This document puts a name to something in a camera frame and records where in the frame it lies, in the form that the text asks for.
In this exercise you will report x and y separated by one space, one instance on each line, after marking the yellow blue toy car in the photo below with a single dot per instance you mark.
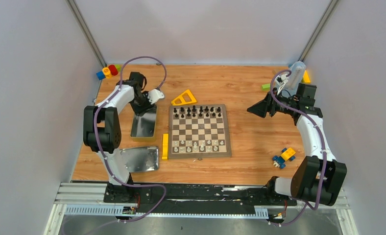
287 154

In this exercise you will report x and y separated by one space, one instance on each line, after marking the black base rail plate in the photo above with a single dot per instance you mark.
195 198

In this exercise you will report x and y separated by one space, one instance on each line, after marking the black chess pieces row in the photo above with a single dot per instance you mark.
196 112

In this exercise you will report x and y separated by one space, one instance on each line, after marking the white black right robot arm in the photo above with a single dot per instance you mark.
320 176

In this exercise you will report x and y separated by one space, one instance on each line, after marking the yellow cylinder block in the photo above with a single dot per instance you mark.
106 72

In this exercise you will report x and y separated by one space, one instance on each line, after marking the yellow block at right wall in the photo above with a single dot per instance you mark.
306 78

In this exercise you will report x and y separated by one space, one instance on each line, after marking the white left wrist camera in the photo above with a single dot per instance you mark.
155 95

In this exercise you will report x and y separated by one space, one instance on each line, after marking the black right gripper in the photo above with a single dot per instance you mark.
260 108

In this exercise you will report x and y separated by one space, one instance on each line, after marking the red cylinder block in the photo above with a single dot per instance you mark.
113 70

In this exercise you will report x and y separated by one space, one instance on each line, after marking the small yellow rectangular block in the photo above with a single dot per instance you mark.
165 140

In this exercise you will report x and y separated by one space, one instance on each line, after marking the wooden chess board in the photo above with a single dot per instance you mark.
198 130

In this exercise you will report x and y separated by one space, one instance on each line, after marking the clear blue plastic container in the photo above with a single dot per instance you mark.
297 72

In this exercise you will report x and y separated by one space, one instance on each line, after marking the yellow arch block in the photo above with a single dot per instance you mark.
165 151

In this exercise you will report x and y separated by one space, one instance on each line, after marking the yellow triangle frame block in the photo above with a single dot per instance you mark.
185 98

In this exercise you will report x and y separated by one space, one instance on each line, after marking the blue cube block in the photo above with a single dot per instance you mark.
100 75

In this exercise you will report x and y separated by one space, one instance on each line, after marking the silver tin lid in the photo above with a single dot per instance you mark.
141 159

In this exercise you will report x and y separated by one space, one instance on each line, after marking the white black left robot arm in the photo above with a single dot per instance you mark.
101 125

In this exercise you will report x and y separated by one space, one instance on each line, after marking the gold tin with white pieces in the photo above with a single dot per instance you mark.
143 127

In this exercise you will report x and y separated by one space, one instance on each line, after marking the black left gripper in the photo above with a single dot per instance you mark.
141 106

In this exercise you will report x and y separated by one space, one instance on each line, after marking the green rectangular block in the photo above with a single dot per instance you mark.
265 87

